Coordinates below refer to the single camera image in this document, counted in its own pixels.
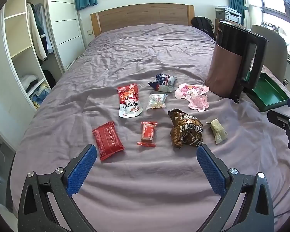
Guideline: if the small green snack packet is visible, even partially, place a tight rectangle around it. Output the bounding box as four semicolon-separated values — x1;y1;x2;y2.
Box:
209;118;228;145

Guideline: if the black rose electric kettle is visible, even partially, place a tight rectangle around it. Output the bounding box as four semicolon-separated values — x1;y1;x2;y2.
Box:
205;20;269;104

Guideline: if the brown crinkled snack bag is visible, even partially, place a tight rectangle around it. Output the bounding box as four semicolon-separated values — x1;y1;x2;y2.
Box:
168;108;204;148

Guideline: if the bed with purple sheet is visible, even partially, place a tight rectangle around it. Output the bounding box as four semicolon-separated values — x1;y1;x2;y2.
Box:
10;25;290;232

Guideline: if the clear candy packet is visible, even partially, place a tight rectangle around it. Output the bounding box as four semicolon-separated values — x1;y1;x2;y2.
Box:
145;93;168;110

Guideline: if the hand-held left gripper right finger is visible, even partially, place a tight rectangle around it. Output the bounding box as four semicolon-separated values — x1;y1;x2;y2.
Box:
196;145;274;232

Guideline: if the blue white snack bag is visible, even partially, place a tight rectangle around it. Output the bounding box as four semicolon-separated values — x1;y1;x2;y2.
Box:
148;73;178;92

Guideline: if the white open wardrobe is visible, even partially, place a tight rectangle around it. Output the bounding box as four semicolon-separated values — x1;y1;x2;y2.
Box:
1;0;66;112

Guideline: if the pink cartoon snack packet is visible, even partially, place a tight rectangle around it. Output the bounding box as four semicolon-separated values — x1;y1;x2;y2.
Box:
174;83;210;113

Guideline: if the red white snack pouch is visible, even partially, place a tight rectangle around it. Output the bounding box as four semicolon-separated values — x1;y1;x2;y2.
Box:
117;83;144;119

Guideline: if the red snack packet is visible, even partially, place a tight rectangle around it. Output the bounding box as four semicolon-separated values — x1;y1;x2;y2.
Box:
92;121;125;162

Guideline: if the grey printer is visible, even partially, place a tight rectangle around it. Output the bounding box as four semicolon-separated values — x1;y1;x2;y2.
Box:
215;5;242;24

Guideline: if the beige chair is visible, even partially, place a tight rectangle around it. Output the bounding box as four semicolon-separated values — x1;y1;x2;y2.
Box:
250;24;288;87

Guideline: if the black bag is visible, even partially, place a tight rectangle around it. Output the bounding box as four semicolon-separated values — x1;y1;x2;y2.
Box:
43;70;56;88

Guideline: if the wooden cabinet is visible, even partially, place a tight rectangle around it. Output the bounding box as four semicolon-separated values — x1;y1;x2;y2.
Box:
214;18;223;40

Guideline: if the black backpack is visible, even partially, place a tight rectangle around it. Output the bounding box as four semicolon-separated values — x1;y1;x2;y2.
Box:
190;16;215;39

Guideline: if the green tray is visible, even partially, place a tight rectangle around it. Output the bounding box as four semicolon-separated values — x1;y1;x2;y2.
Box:
244;72;289;113

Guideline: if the wooden headboard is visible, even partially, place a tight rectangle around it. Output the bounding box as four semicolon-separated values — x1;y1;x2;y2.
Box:
90;4;195;38

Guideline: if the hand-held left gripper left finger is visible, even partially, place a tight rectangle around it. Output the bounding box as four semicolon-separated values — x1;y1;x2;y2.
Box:
17;144;97;232

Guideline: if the folded clothes pile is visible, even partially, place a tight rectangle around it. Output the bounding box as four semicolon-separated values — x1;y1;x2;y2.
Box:
20;73;51;109

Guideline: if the white hanging jacket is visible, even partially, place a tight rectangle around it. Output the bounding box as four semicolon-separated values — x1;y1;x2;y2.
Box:
28;3;48;61

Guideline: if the small red brown snack bar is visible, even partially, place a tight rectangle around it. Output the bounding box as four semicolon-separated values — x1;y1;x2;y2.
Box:
137;121;158;148

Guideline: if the dark hanging jacket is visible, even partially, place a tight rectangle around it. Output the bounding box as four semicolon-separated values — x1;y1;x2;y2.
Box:
34;3;54;55

